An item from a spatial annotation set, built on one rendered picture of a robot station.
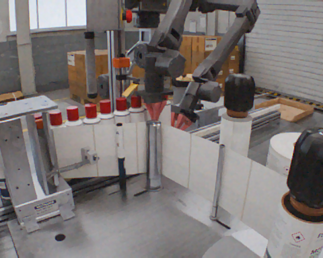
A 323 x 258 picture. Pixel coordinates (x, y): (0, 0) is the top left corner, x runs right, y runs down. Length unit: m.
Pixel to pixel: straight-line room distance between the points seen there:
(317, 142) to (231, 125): 0.41
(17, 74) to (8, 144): 5.64
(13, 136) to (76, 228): 0.24
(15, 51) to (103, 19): 5.41
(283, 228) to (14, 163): 0.50
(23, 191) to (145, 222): 0.28
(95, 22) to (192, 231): 0.59
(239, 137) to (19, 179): 0.54
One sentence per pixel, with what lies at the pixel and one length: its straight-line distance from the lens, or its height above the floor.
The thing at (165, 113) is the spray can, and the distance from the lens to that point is 0.92.
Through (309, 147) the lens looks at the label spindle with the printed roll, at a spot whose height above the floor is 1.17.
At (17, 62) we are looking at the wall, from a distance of 6.17.
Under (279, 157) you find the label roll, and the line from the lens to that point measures 0.66.
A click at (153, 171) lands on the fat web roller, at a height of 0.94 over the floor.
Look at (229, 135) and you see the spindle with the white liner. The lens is 0.73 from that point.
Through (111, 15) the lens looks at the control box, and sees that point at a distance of 0.79.
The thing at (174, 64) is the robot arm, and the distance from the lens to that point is 0.71.
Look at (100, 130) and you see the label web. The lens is 0.68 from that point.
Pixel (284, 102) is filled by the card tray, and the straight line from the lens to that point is 1.88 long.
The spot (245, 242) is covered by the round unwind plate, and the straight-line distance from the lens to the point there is 0.59.
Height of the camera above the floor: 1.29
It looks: 21 degrees down
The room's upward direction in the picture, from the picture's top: straight up
